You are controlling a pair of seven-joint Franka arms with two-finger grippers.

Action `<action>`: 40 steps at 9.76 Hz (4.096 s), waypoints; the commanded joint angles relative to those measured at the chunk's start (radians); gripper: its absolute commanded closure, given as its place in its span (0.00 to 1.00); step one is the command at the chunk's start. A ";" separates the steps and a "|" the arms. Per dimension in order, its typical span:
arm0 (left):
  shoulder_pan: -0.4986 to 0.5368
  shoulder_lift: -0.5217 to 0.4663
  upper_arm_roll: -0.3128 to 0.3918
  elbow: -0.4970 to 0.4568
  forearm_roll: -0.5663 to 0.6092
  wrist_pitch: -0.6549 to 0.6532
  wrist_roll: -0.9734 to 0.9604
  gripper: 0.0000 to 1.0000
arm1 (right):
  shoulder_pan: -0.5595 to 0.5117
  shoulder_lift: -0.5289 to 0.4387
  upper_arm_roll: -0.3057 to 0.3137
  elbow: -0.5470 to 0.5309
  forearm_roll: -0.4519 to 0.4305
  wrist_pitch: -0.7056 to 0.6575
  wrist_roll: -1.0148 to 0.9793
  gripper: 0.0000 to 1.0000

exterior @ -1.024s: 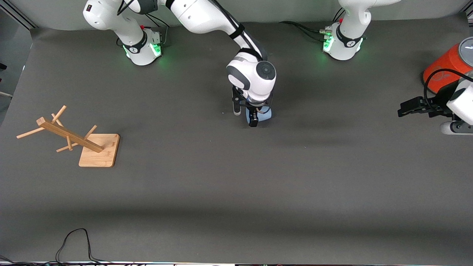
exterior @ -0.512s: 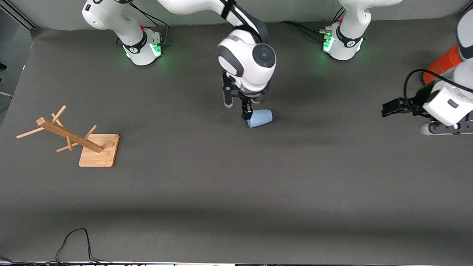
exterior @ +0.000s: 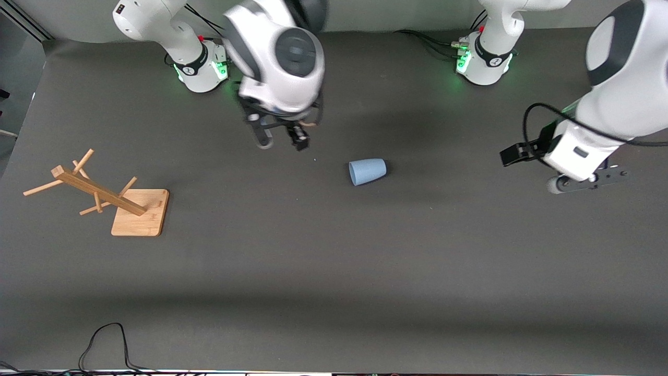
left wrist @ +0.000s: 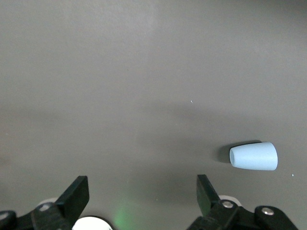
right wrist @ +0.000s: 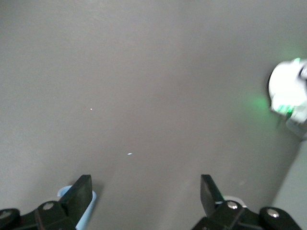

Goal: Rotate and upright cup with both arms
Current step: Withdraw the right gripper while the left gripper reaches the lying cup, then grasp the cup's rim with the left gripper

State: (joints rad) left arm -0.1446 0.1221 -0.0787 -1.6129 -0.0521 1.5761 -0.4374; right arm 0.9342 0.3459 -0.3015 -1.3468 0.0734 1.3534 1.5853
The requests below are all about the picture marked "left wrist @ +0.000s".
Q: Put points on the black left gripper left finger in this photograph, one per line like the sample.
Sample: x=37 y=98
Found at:
x=62 y=208

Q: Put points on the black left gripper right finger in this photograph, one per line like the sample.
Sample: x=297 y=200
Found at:
x=223 y=215

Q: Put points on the light blue cup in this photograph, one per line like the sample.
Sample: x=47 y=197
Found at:
x=254 y=157

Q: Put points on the dark grey table mat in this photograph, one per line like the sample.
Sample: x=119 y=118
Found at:
x=120 y=83

